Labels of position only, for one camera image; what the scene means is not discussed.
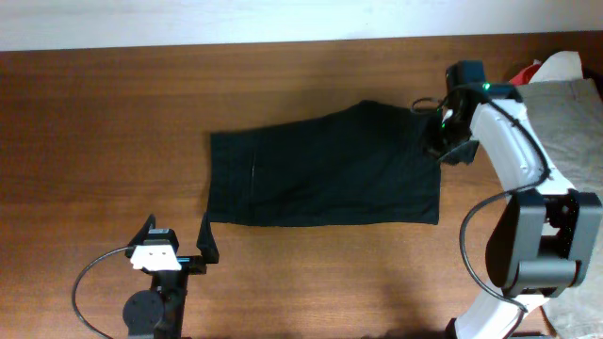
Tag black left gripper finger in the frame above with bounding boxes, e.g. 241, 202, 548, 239
124, 214, 156, 258
196, 213, 220, 264

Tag black shorts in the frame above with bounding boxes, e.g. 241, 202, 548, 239
206, 101, 441, 227

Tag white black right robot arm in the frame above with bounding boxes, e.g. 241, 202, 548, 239
425, 60, 602, 339

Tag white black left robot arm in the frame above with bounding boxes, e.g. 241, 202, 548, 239
122, 215, 220, 339

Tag red cloth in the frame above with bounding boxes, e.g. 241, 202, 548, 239
509, 63, 542, 86

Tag white cloth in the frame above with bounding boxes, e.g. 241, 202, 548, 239
530, 51, 583, 84

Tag grey shorts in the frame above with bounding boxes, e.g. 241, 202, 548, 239
518, 79, 602, 338

